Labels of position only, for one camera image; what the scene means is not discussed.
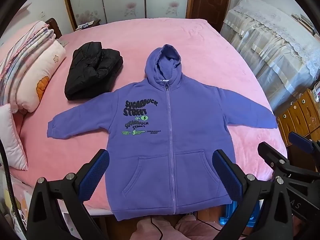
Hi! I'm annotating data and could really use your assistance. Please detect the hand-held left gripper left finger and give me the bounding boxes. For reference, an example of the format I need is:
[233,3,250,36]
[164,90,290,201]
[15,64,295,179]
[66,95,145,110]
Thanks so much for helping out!
[26,149,110,240]

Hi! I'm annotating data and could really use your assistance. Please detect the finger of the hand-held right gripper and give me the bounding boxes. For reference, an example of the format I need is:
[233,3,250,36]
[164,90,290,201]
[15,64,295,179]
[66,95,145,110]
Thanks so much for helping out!
[287,131,320,160]
[257,141,320,188]

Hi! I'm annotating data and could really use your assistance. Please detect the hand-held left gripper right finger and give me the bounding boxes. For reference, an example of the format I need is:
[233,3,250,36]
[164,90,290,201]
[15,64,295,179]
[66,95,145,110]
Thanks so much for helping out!
[211,149,294,240]

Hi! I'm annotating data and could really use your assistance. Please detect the purple zip hoodie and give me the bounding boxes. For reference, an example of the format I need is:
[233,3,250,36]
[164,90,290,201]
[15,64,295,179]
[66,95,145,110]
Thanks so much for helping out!
[47,44,278,222]

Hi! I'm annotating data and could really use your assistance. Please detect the wooden drawer cabinet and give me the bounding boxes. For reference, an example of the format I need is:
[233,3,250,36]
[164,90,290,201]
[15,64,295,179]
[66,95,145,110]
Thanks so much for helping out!
[276,89,320,147]

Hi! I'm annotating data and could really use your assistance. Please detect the blue plastic stool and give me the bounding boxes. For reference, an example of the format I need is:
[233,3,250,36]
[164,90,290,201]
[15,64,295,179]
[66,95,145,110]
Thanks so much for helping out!
[219,201,260,227]

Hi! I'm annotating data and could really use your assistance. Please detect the pink pillow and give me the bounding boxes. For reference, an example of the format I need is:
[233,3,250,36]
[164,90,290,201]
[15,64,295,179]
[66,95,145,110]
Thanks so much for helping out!
[0,103,29,172]

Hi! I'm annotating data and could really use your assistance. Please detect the black puffer jacket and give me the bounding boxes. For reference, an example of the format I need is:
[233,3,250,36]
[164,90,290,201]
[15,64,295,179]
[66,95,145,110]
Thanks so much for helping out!
[64,41,124,102]

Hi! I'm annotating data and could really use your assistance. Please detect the folded pink flower quilt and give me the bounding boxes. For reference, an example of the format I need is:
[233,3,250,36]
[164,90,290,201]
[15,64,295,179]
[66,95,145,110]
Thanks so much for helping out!
[10,40,67,113]

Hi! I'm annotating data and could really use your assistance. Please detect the pink bed blanket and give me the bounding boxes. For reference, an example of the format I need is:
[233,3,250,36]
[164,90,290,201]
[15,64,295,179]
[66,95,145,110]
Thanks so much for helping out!
[15,17,288,217]

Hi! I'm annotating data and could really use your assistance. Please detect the flat wooden frames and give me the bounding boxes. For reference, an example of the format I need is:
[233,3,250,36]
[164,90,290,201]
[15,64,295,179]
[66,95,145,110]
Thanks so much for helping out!
[291,12,315,35]

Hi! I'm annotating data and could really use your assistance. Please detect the folded striped pastel quilt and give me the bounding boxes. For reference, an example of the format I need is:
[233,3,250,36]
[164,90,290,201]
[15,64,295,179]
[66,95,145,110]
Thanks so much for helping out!
[0,20,55,105]

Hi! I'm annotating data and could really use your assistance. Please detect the dark wooden headboard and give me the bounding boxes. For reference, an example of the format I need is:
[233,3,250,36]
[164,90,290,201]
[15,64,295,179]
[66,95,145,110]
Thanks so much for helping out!
[45,17,63,39]

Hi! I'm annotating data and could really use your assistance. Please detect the brown wooden door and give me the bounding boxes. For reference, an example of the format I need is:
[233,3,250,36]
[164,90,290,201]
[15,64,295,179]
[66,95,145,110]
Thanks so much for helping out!
[186,0,234,32]

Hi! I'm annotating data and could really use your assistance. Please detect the floral panel wardrobe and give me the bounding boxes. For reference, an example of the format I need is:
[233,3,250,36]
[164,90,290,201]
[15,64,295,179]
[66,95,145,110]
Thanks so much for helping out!
[61,0,194,32]

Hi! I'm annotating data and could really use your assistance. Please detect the white cable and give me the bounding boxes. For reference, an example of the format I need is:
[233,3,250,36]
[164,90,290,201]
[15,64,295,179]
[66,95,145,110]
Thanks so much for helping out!
[14,205,28,233]

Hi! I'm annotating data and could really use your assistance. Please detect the black cable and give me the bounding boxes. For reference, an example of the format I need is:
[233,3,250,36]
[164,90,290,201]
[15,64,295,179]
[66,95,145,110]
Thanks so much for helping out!
[0,140,17,205]

